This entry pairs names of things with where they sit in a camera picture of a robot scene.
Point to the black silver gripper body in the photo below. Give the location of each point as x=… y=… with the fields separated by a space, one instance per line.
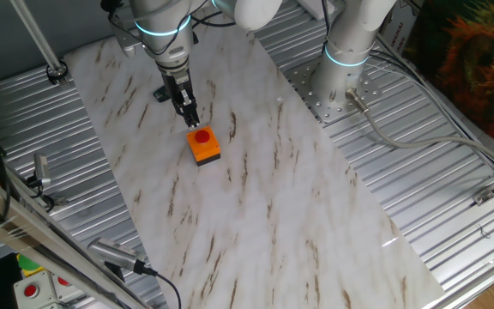
x=178 y=83

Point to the large grey box red button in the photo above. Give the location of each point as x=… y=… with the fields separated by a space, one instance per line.
x=34 y=292

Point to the white flat block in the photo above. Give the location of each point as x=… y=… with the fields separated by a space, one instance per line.
x=315 y=8

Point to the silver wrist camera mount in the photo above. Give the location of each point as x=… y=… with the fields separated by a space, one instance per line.
x=126 y=43

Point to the cardboard box with red print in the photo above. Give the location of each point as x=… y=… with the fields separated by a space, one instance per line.
x=399 y=30

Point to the yellow box with green button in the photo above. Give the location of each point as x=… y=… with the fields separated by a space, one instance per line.
x=28 y=264

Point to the aluminium frame beam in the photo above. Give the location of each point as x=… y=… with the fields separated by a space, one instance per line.
x=37 y=240

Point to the aluminium pole with black foot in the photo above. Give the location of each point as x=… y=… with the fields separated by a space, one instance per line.
x=37 y=36

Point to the orange box with red button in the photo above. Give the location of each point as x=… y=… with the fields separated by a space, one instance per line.
x=204 y=146

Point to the colourful orange green cloth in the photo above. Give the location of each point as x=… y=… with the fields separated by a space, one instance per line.
x=474 y=64

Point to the small silver camera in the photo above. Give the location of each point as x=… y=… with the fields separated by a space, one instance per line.
x=41 y=168

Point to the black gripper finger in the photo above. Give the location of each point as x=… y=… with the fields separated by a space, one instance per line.
x=183 y=109
x=194 y=112

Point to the marble pattern mat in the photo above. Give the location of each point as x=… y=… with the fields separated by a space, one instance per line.
x=251 y=206

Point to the small grey box red button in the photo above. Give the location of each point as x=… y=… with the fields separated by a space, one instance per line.
x=64 y=284

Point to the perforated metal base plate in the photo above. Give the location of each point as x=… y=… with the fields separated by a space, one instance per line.
x=311 y=101

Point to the small metal corner bracket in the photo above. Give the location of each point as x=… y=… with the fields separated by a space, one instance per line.
x=483 y=197

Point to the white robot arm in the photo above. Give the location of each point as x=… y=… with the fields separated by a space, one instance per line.
x=345 y=43

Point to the silver depth camera with ribs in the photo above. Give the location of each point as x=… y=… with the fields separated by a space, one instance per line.
x=114 y=254

